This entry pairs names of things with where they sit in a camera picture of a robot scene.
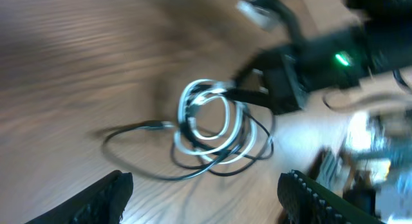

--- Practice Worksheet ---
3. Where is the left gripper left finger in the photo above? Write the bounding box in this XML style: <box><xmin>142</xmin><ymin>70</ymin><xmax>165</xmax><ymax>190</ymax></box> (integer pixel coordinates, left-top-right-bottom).
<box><xmin>28</xmin><ymin>170</ymin><xmax>133</xmax><ymax>224</ymax></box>

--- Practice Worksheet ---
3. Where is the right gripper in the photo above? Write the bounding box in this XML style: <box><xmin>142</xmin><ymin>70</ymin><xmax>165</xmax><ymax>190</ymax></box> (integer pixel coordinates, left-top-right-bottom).
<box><xmin>223</xmin><ymin>27</ymin><xmax>370</xmax><ymax>115</ymax></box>

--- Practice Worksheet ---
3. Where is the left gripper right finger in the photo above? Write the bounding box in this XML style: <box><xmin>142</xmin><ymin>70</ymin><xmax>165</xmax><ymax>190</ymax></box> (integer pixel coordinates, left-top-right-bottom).
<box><xmin>277</xmin><ymin>170</ymin><xmax>381</xmax><ymax>224</ymax></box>

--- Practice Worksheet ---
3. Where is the black USB cable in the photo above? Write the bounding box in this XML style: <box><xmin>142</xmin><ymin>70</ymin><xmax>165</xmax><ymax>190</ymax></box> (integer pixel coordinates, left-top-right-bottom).
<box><xmin>101</xmin><ymin>85</ymin><xmax>275</xmax><ymax>182</ymax></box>

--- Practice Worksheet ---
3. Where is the white USB cable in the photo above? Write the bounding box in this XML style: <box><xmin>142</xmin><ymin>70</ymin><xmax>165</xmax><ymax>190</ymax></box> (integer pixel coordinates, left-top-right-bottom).
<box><xmin>173</xmin><ymin>78</ymin><xmax>258</xmax><ymax>165</ymax></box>

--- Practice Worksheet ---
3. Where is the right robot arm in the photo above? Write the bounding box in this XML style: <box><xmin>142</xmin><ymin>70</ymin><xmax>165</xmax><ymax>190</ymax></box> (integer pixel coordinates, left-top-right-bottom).
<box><xmin>224</xmin><ymin>0</ymin><xmax>411</xmax><ymax>115</ymax></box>

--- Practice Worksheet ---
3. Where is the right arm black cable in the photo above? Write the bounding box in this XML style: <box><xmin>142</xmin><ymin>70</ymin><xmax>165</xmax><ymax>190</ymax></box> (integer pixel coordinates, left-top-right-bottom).
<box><xmin>321</xmin><ymin>69</ymin><xmax>412</xmax><ymax>114</ymax></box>

